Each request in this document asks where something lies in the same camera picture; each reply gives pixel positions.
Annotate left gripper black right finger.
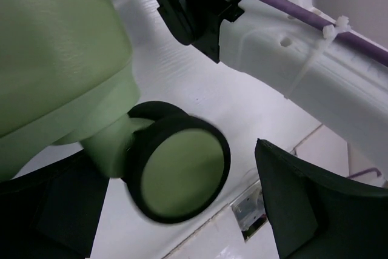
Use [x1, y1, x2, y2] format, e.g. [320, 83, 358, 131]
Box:
[255, 140, 387, 258]

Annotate green suitcase with blue lining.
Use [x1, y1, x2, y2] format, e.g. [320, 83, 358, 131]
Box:
[0, 0, 232, 225]

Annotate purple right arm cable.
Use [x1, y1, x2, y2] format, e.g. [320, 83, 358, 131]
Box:
[181, 0, 388, 178]

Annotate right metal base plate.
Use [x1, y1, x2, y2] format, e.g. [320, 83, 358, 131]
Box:
[230, 180, 267, 241]

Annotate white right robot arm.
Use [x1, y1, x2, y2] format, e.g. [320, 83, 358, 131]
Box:
[157, 0, 387, 173]

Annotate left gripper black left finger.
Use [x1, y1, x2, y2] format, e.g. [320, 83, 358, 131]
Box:
[1, 151, 109, 258]

